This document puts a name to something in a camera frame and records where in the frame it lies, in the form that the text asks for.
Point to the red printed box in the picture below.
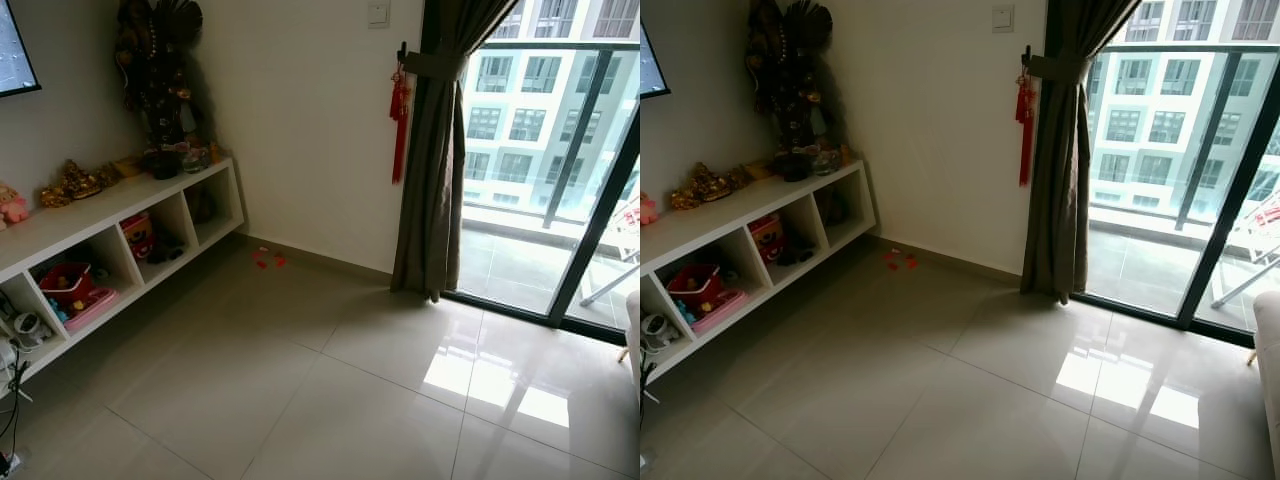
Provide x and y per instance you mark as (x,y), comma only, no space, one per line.
(137,237)
(768,240)

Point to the white balcony rack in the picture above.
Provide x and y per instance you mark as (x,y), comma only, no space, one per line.
(622,240)
(1255,245)

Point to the black sliding door frame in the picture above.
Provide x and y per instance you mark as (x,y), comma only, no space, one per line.
(500,306)
(1130,312)

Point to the red toy basket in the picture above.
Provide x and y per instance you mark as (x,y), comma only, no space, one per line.
(695,285)
(65,283)

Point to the white round device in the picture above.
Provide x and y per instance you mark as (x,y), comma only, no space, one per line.
(28,330)
(660,330)

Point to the white light switch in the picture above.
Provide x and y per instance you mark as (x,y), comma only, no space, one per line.
(378,13)
(1003,18)

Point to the pink plastic tray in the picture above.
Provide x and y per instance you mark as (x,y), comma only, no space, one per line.
(95,308)
(722,310)

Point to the red paper scraps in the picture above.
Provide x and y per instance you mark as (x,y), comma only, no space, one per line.
(893,262)
(262,260)

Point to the pink plush toy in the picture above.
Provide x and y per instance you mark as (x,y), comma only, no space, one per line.
(12,207)
(647,210)

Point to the dark carved statue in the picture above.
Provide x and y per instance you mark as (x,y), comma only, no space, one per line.
(160,80)
(790,85)

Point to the red hanging tassel ornament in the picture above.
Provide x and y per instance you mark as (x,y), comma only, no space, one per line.
(400,120)
(1026,125)

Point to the dark brown curtain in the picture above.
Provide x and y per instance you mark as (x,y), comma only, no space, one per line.
(430,170)
(1060,170)

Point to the gold ornament figure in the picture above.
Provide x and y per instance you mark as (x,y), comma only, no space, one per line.
(705,187)
(75,185)

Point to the black wall television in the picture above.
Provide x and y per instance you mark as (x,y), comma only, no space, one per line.
(12,50)
(650,70)

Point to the white cubby shelf unit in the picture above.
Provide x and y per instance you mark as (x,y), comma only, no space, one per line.
(110,205)
(760,205)

